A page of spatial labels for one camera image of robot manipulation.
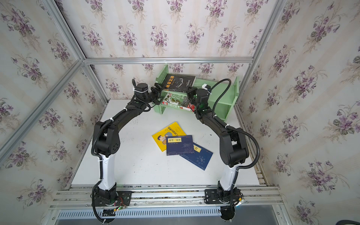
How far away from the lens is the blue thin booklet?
2.85 feet

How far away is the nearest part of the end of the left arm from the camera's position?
29.3 inches

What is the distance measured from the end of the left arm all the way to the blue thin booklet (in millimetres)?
413
